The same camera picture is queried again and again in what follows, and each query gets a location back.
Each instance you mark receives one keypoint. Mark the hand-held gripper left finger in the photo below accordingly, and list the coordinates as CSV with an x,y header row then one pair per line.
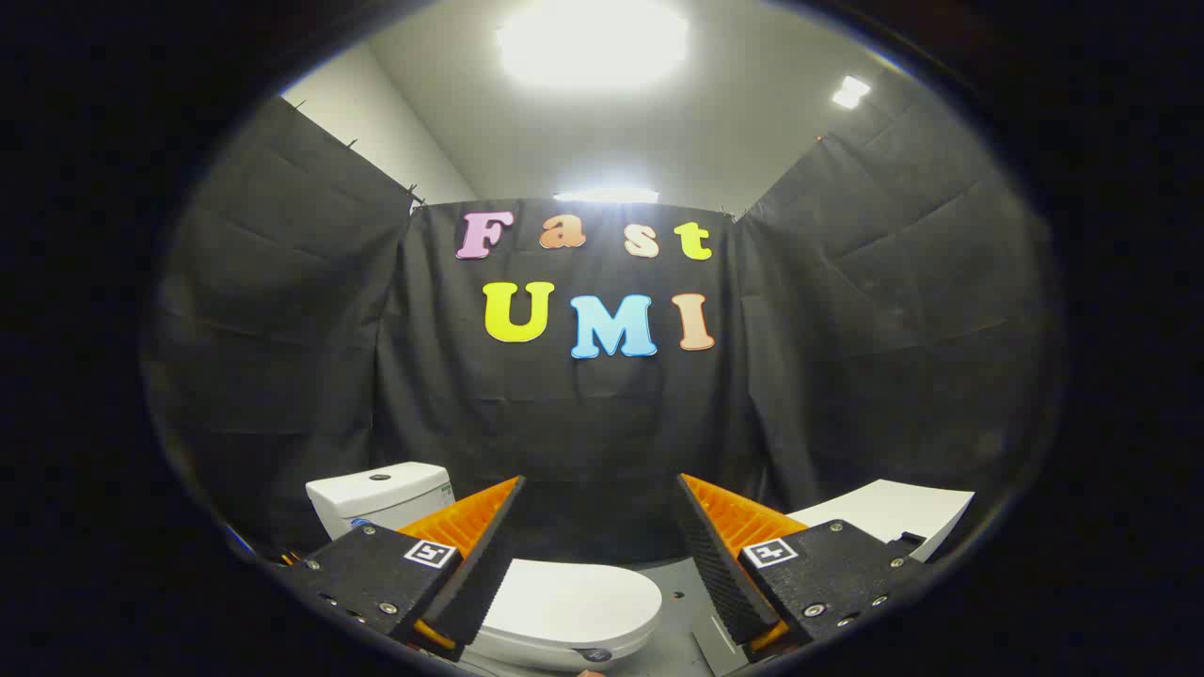
x,y
480,574

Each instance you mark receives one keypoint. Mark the white toilet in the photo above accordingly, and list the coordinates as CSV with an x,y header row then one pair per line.
x,y
376,498

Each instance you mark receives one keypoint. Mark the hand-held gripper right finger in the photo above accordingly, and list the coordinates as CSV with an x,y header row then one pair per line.
x,y
724,574

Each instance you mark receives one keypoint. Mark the small square ceiling light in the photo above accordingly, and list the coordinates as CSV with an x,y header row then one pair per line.
x,y
851,92

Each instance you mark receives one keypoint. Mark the black backdrop cloth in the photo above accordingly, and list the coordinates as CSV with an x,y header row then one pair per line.
x,y
564,423

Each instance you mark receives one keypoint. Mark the white toilet lid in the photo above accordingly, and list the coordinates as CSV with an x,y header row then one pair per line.
x,y
574,597

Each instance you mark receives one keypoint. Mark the long ceiling light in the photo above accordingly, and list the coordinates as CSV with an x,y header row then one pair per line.
x,y
607,196

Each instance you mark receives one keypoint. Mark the grey drawer cabinet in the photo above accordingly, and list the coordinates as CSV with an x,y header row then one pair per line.
x,y
894,512

